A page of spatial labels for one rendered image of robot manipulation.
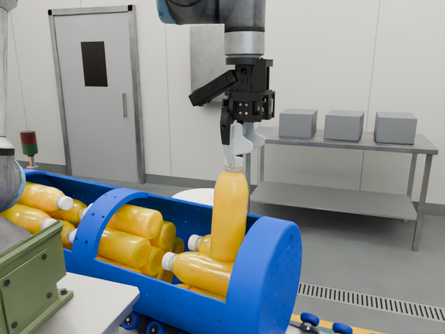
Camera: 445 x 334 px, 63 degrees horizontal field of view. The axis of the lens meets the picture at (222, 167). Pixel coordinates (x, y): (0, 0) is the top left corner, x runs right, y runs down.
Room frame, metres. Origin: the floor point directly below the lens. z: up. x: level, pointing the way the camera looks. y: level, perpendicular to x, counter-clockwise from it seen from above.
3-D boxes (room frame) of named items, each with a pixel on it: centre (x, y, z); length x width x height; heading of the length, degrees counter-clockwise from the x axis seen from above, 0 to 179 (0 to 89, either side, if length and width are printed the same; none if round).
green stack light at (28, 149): (1.61, 0.87, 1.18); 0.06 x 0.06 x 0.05
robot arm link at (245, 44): (0.72, -0.04, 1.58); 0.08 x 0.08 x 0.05
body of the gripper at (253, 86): (0.71, -0.05, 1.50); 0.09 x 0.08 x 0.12; 62
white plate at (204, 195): (1.35, 0.07, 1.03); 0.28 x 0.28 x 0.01
